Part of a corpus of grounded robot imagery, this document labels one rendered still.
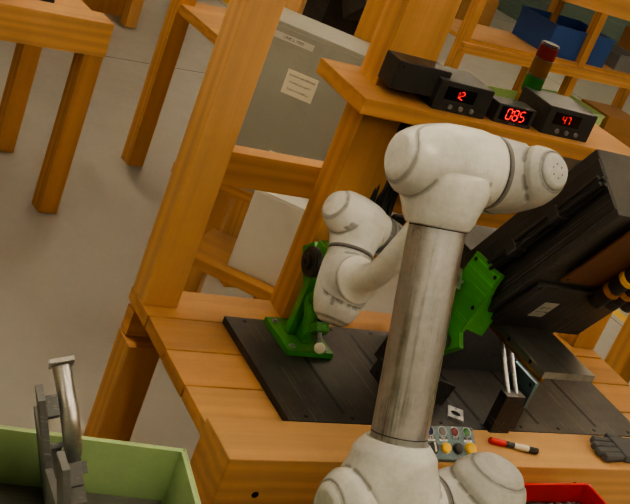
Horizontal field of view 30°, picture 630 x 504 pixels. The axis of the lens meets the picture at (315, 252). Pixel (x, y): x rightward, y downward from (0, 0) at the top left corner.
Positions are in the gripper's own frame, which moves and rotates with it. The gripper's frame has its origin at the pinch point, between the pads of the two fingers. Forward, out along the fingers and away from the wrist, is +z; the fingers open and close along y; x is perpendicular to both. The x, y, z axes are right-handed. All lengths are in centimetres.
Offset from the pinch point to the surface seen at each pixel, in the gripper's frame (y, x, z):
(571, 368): -17.5, -21.2, 24.4
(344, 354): -16.3, 28.7, 0.3
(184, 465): -63, 6, -64
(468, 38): 341, 236, 309
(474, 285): -2.1, -6.4, 3.7
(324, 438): -46, 11, -22
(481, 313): -7.9, -6.5, 7.3
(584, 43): 387, 207, 408
